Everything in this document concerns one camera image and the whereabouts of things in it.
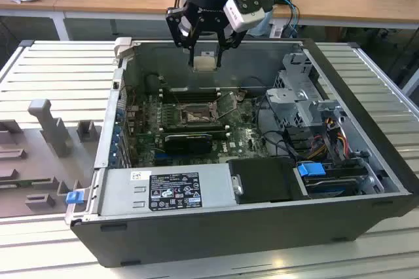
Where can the black plastic shroud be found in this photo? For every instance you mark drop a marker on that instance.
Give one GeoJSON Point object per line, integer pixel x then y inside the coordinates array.
{"type": "Point", "coordinates": [262, 177]}

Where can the black RAM slot row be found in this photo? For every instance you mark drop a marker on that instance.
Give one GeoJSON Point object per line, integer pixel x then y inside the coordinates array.
{"type": "Point", "coordinates": [190, 95]}

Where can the short wooden desk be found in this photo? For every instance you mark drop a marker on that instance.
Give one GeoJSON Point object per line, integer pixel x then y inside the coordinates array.
{"type": "Point", "coordinates": [29, 5]}

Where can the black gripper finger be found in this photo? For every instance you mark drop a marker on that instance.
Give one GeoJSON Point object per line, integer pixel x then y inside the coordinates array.
{"type": "Point", "coordinates": [234, 40]}
{"type": "Point", "coordinates": [178, 30]}

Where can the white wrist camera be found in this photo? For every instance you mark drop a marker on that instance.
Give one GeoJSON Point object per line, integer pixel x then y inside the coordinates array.
{"type": "Point", "coordinates": [239, 17]}

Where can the silver power supply unit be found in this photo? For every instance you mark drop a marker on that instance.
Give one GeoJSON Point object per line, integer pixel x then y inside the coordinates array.
{"type": "Point", "coordinates": [118, 190]}

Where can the green motherboard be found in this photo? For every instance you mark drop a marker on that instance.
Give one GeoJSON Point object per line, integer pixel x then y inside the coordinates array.
{"type": "Point", "coordinates": [239, 141]}

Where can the blue case latch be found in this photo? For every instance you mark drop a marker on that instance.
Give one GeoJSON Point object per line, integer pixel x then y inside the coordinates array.
{"type": "Point", "coordinates": [74, 198]}

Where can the grey case latch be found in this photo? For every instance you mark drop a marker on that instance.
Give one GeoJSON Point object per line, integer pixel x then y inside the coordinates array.
{"type": "Point", "coordinates": [122, 44]}

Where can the black graphics card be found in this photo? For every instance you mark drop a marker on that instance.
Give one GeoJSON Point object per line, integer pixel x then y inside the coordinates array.
{"type": "Point", "coordinates": [186, 143]}

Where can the hard disk in blue carrier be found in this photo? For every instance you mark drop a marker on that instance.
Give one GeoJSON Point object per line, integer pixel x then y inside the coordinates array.
{"type": "Point", "coordinates": [311, 169]}

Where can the silver CPU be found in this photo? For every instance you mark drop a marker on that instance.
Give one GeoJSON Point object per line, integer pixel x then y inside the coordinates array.
{"type": "Point", "coordinates": [204, 63]}

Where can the black PC case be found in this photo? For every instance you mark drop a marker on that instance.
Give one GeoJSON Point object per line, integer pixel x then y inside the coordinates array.
{"type": "Point", "coordinates": [196, 243]}

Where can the pale blue teach pendant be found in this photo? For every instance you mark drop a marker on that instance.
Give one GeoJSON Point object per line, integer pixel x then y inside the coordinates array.
{"type": "Point", "coordinates": [262, 27]}

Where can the green RAM stick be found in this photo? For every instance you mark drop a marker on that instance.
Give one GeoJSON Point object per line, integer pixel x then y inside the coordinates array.
{"type": "Point", "coordinates": [19, 182]}

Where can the metal drive cage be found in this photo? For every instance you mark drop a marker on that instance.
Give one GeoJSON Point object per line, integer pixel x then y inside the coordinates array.
{"type": "Point", "coordinates": [284, 99]}

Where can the CPU socket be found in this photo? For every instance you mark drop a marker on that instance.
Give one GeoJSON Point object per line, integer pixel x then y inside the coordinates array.
{"type": "Point", "coordinates": [196, 113]}

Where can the grey parts rack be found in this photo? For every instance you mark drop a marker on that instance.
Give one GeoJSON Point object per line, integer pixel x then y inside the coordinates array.
{"type": "Point", "coordinates": [39, 148]}

